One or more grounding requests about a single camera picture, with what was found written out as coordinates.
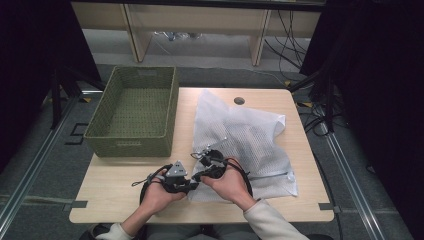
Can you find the clear plastic litter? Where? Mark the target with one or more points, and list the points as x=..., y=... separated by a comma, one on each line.
x=176, y=35

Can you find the green woven basket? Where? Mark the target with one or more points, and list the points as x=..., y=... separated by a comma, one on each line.
x=140, y=113

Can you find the black curtain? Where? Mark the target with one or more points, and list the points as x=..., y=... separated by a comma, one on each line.
x=383, y=100
x=33, y=66

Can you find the person's legs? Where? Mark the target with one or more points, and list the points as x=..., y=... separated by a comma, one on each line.
x=200, y=233

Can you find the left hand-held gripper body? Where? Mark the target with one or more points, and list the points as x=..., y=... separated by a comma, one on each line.
x=176, y=173

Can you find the white mesh laundry bag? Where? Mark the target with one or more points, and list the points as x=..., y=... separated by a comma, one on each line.
x=243, y=133

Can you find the black metal stand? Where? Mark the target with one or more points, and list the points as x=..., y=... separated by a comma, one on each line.
x=56, y=100
x=329, y=100

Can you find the metal floor rail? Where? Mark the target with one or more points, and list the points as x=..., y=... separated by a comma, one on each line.
x=33, y=166
x=350, y=186

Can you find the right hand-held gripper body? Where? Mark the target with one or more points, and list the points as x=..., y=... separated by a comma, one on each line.
x=215, y=163

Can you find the person's right hand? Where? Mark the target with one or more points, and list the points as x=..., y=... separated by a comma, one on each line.
x=230, y=186

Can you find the light wooden desk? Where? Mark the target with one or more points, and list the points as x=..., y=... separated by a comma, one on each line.
x=200, y=20

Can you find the person's left hand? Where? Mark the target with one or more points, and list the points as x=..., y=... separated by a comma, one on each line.
x=158, y=198

